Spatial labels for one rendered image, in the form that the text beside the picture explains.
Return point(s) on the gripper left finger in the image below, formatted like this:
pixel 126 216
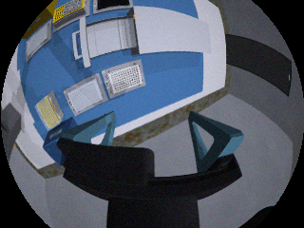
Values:
pixel 85 131

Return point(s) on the blue open-top tray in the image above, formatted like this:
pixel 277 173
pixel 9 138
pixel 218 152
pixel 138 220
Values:
pixel 52 138

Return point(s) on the blue flat mat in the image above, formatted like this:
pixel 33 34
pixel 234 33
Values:
pixel 170 76

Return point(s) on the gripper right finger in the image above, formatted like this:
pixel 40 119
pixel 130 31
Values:
pixel 226 140

